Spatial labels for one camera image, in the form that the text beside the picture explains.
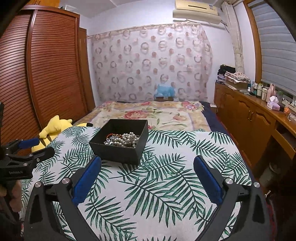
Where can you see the blue plush toy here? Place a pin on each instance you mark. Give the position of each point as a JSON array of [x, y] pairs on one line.
[[164, 91]]

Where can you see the black jewelry box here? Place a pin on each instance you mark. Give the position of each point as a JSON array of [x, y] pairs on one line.
[[121, 141]]

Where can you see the yellow pikachu plush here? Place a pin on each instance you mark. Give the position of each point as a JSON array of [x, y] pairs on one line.
[[56, 126]]

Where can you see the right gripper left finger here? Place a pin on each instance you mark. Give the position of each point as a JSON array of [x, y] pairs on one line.
[[83, 179]]

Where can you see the wooden louvered wardrobe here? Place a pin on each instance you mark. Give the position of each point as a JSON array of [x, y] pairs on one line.
[[44, 71]]

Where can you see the floral bed quilt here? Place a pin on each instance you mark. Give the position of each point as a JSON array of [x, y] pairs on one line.
[[167, 115]]

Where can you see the palm leaf print cloth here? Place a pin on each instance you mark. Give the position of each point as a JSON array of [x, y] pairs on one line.
[[161, 198]]

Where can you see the white air conditioner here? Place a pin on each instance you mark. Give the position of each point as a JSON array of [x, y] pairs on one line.
[[195, 10]]

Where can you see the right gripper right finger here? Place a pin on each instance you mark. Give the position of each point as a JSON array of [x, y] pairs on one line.
[[213, 188]]

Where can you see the grey window blind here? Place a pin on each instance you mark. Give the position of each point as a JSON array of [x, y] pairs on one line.
[[277, 47]]

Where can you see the patterned lace curtain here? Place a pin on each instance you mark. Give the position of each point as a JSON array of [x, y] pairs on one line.
[[130, 63]]

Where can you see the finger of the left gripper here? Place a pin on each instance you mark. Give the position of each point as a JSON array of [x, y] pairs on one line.
[[17, 145], [38, 156]]

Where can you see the pink tissue box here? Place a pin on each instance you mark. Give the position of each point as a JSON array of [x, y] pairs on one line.
[[273, 103]]

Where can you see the stack of folded clothes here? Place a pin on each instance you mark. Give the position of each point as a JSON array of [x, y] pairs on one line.
[[231, 78]]

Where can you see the wooden sideboard cabinet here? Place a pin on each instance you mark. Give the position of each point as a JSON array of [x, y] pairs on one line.
[[263, 136]]

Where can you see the left hand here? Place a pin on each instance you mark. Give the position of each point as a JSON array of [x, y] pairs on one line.
[[15, 194]]

